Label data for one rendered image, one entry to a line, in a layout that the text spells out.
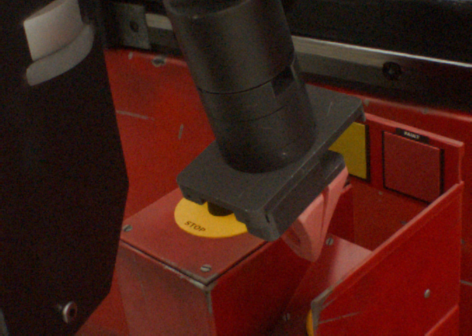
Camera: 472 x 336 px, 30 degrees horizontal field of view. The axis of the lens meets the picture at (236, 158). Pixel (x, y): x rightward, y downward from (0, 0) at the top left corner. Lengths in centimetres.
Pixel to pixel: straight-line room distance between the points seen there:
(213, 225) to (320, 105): 15
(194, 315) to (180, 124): 40
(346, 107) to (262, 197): 8
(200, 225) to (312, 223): 14
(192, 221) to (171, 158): 38
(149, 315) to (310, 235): 18
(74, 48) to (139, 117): 67
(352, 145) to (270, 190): 19
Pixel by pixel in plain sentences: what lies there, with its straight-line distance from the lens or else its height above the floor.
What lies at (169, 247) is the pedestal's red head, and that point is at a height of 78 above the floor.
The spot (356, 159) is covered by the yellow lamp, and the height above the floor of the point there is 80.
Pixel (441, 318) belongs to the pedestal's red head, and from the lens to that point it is 66.
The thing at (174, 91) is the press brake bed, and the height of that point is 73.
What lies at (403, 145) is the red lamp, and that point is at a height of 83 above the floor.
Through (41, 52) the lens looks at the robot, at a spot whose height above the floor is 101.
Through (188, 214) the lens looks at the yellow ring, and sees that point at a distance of 65.
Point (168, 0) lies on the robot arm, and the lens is 45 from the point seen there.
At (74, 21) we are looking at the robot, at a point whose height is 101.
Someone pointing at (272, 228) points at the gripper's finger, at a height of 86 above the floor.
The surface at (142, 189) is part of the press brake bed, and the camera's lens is 108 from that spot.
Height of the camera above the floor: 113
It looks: 30 degrees down
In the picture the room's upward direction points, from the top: 7 degrees counter-clockwise
